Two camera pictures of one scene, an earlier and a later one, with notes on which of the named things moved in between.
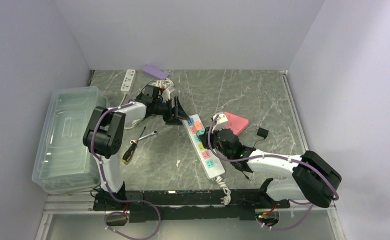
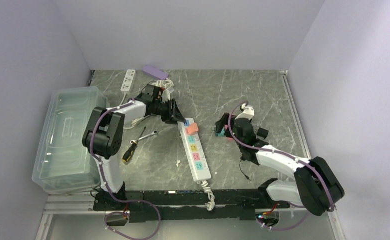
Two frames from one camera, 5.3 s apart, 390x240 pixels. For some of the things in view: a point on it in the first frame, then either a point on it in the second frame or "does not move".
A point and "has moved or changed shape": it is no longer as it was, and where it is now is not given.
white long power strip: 208,158 -> 194,151
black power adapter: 262,132 does not move
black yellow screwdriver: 128,153 does not move
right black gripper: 213,134 -> 220,124
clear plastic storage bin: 63,163 does not move
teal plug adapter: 201,132 has moved or changed shape
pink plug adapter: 198,125 has moved or changed shape
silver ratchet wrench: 153,132 does not move
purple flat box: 154,71 does not move
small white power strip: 127,84 does not move
